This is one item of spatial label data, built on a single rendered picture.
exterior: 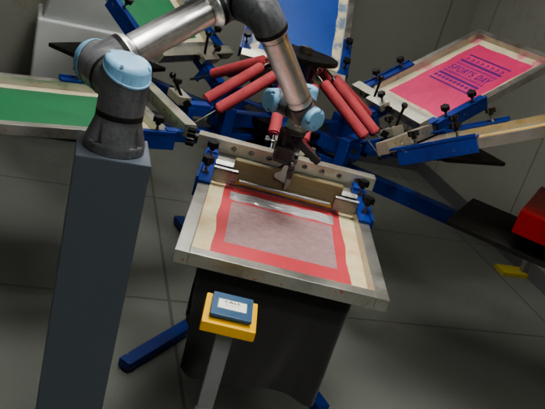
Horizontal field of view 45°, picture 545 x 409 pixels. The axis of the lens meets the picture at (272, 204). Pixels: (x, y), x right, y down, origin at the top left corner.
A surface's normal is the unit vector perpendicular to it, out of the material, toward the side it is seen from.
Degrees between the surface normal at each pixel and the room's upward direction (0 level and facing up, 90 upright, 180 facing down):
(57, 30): 90
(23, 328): 0
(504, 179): 90
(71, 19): 90
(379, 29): 90
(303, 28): 32
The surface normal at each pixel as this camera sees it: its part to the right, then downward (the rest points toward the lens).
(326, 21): 0.21, -0.55
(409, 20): 0.22, 0.44
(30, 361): 0.25, -0.89
